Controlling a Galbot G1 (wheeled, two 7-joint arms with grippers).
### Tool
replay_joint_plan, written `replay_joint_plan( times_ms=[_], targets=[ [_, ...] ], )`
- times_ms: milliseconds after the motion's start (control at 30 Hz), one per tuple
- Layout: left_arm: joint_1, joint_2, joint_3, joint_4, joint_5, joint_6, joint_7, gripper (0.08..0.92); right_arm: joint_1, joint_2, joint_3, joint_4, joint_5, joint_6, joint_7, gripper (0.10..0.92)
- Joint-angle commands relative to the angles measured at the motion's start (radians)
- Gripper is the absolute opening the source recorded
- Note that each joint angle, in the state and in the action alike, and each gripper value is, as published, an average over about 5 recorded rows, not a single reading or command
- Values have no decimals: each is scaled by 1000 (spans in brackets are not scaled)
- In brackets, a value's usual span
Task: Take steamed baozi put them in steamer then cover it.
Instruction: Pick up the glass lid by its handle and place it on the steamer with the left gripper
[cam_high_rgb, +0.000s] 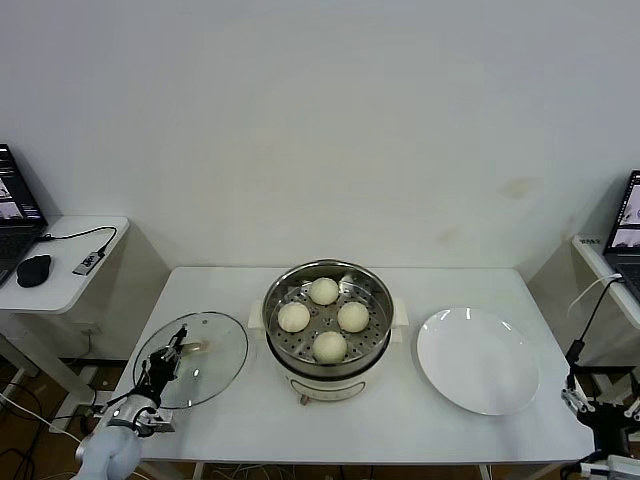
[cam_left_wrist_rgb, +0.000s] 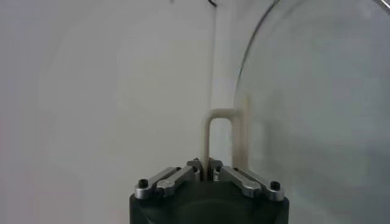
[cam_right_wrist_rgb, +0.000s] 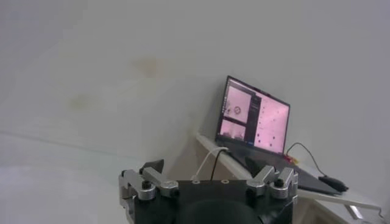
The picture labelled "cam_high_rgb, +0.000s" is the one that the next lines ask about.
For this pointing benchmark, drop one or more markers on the round white plate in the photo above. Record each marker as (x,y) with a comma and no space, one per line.
(480,360)

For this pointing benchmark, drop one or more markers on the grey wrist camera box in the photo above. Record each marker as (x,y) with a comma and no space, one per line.
(622,465)
(157,426)

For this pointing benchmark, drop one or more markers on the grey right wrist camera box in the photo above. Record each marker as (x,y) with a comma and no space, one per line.
(622,465)

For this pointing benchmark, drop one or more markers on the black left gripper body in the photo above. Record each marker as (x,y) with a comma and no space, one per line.
(160,375)

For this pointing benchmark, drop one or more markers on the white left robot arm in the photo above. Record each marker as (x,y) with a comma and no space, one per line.
(112,450)

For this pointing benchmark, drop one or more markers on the cream electric cooker base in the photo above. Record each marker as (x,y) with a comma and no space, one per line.
(330,385)

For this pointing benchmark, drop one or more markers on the stainless steel steamer basket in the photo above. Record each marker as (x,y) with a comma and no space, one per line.
(381,312)

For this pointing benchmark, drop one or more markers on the open black laptop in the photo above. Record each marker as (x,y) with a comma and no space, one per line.
(15,200)
(625,225)

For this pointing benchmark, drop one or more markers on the black computer mouse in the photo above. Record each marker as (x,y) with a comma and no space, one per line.
(34,271)

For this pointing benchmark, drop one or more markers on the white steamed baozi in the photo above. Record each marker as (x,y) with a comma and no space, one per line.
(354,317)
(323,291)
(329,347)
(293,317)

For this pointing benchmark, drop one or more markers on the grey usb adapter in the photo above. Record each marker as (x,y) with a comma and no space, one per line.
(87,262)

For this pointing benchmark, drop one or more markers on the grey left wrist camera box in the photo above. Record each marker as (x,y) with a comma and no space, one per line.
(157,426)

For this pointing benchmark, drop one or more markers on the round glass pot lid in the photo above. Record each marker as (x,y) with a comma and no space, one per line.
(215,370)

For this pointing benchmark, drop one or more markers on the white side table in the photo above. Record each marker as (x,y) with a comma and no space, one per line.
(65,295)

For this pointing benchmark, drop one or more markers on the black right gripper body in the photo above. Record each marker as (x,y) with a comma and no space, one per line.
(607,425)

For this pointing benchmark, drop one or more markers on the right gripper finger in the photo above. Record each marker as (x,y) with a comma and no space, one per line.
(572,402)
(634,408)

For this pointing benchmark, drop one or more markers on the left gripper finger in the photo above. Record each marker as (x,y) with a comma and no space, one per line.
(179,340)
(177,369)

